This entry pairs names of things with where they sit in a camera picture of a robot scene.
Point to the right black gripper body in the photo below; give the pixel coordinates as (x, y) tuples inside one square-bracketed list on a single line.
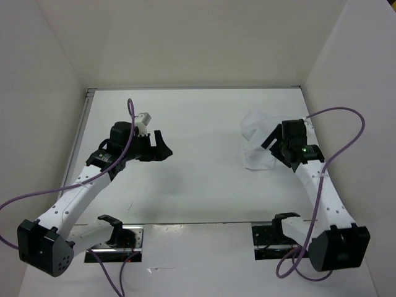
[(283, 143)]

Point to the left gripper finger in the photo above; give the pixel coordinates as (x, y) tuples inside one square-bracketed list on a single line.
[(162, 151), (147, 158)]

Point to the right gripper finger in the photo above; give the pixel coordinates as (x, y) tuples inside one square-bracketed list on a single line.
[(276, 151), (274, 138)]

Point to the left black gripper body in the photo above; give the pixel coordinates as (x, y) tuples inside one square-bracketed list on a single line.
[(140, 146)]

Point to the white skirt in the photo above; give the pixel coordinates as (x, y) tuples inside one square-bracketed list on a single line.
[(256, 126)]

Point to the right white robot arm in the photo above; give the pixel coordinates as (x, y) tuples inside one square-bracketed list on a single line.
[(333, 240)]

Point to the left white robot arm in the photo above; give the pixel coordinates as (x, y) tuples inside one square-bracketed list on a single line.
[(50, 242)]

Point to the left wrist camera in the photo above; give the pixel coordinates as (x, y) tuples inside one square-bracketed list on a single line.
[(141, 122)]

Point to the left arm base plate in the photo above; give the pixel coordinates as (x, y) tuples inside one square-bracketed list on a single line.
[(129, 248)]

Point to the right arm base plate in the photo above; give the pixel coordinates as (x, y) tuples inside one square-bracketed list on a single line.
[(267, 246)]

